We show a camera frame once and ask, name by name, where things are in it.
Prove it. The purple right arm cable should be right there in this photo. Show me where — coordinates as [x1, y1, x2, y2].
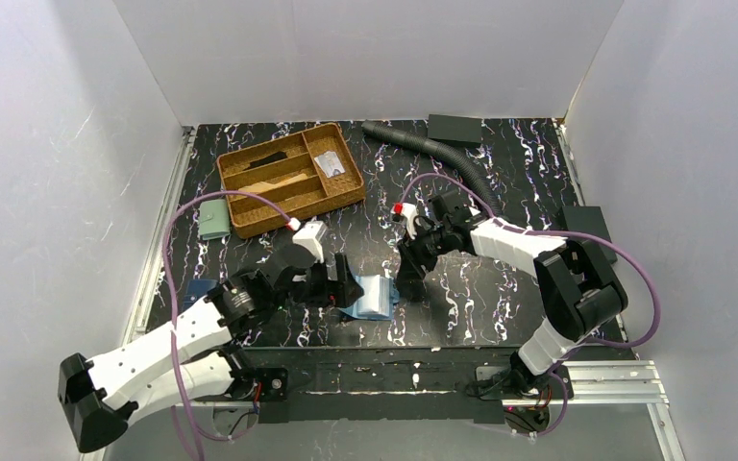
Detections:
[397, 173, 662, 440]

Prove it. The black item in tray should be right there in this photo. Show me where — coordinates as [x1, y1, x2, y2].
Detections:
[246, 151, 288, 170]

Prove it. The light blue card holder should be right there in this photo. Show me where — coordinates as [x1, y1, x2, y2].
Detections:
[340, 275, 400, 321]

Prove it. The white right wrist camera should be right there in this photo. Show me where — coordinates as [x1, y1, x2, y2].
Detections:
[392, 202, 418, 239]

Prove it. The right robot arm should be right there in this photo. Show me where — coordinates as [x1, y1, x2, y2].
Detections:
[392, 195, 627, 397]

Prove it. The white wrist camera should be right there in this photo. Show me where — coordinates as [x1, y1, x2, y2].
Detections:
[286, 218, 328, 263]
[392, 202, 418, 239]

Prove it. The black corrugated hose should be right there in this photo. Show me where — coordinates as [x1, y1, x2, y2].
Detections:
[361, 120, 504, 218]

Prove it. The woven wicker organizer tray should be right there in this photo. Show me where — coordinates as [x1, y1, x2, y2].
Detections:
[216, 123, 366, 238]

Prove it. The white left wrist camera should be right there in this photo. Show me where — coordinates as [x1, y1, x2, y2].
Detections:
[286, 218, 328, 263]

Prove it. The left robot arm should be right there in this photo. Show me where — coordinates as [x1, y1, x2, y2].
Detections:
[58, 244, 364, 453]

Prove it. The wooden utensil in tray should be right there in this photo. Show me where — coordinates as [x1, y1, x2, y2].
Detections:
[235, 174, 310, 201]

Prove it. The green small wallet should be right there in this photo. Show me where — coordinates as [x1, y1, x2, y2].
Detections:
[198, 199, 232, 241]

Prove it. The black flat box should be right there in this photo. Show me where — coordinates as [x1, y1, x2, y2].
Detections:
[428, 114, 482, 148]

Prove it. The black box right side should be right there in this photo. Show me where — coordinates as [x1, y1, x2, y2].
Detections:
[555, 206, 611, 241]

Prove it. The dark blue wallet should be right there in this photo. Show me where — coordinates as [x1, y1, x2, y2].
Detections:
[179, 279, 219, 313]

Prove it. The white card in tray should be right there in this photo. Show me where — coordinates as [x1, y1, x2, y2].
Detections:
[313, 151, 346, 179]

